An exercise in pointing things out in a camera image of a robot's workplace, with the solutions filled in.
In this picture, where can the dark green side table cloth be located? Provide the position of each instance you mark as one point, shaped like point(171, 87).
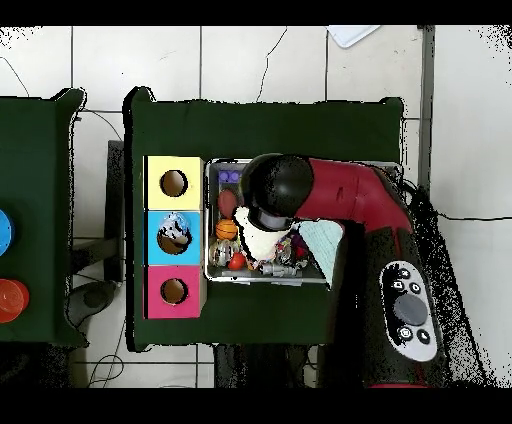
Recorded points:
point(36, 180)

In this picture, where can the blue round lid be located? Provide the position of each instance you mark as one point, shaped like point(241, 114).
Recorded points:
point(5, 232)

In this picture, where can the white tray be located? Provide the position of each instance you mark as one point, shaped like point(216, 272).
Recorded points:
point(352, 34)

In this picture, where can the black metal stand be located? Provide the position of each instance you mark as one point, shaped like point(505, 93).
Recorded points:
point(115, 200)

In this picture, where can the crushed silver can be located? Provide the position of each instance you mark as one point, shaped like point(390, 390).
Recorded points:
point(222, 252)

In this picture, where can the small orange basketball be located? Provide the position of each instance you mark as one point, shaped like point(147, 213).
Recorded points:
point(226, 229)

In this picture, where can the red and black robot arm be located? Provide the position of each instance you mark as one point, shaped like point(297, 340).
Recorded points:
point(348, 192)

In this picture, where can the crushed clear plastic bottle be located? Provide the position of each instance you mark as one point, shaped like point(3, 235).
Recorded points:
point(174, 226)

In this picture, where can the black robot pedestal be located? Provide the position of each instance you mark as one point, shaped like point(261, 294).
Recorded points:
point(256, 368)

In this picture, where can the mint green waffle cloth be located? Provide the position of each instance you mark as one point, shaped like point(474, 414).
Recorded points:
point(324, 240)

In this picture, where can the brown toy football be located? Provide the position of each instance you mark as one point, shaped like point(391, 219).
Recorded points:
point(227, 202)

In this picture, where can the wooden box with three holes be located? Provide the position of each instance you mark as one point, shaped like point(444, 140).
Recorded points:
point(174, 192)

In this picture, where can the cream waffle cloth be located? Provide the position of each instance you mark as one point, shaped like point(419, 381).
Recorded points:
point(260, 242)

